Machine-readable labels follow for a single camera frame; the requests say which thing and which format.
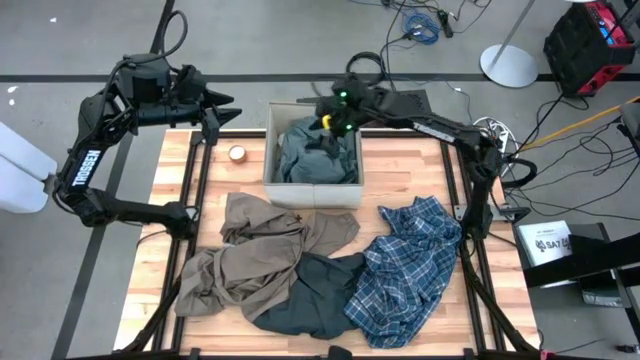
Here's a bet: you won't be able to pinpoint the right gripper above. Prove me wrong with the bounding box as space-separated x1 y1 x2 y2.
314 74 374 157

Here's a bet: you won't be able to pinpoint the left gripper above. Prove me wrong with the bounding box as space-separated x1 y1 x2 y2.
164 88 244 127

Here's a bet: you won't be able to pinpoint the teal grey shirt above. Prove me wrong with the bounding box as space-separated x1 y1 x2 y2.
273 115 359 185

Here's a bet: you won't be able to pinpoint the grey fabric storage box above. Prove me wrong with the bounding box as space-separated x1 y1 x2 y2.
262 101 365 210

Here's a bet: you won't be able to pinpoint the grey-brown garment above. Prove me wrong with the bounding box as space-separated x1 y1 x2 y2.
173 192 361 322

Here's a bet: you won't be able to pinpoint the blue plaid shirt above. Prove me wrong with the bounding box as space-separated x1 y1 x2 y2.
343 195 464 350

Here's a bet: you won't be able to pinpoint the dark green garment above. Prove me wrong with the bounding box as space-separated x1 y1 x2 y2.
252 251 370 341

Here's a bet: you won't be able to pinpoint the black perforated floor mat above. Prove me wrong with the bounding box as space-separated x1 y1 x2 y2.
296 89 437 129

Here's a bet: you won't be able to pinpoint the black power strip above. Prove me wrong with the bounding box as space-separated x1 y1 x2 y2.
436 8 455 39

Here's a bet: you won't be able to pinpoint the white power strip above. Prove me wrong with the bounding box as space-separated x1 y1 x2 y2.
472 115 517 154

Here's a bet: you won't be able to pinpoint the white round stand base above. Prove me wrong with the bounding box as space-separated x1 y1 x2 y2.
478 0 540 89

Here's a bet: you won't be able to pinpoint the white plastic object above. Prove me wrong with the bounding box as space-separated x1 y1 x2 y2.
0 122 59 215

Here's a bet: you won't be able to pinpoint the white printed box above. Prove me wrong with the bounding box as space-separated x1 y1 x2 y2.
517 219 575 267

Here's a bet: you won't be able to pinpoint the red black equipment case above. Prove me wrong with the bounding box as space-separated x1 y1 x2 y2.
542 0 639 99

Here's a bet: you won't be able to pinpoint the black shelf stand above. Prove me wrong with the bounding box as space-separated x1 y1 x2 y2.
521 222 640 290

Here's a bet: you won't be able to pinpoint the grey cart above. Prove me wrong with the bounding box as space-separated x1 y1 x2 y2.
618 102 640 146

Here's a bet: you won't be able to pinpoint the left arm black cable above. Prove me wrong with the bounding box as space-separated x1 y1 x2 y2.
102 9 190 109

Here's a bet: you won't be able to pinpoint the black coiled cable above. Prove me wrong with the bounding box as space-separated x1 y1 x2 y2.
345 51 387 88

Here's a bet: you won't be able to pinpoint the blue coiled cable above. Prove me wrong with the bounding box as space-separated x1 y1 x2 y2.
401 8 442 46

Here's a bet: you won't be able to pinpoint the thick black cable loop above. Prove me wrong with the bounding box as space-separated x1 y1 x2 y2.
499 156 539 190

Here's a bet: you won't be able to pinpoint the yellow cable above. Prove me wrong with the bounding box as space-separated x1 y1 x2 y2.
519 94 640 152

